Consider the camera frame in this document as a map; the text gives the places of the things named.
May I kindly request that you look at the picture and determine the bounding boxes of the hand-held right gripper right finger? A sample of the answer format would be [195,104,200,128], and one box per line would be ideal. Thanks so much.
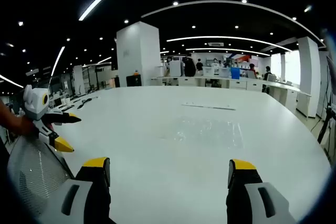
[226,158,297,224]

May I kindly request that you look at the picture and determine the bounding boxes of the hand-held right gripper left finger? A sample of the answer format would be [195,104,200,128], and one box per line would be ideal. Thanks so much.
[39,157,116,224]

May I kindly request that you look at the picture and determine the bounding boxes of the grey mesh chair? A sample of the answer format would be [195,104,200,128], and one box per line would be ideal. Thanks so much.
[7,133,77,218]

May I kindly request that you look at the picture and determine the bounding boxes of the long ceiling light strip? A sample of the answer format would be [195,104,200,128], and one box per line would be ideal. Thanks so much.
[50,46,66,77]

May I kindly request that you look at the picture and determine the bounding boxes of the black box with orange top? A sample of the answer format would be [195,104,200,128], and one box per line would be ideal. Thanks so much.
[126,72,143,87]

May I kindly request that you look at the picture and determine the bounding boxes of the thin white strip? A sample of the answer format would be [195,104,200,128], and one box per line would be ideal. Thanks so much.
[182,101,237,111]

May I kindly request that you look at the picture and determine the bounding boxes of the wide white pillar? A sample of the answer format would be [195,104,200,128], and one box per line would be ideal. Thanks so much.
[116,21,161,87]

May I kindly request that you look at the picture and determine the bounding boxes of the black tripod stand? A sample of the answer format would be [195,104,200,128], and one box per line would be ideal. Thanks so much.
[316,56,336,145]

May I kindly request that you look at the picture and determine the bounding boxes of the narrow white pillar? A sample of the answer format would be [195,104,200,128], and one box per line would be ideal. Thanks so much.
[297,36,321,119]

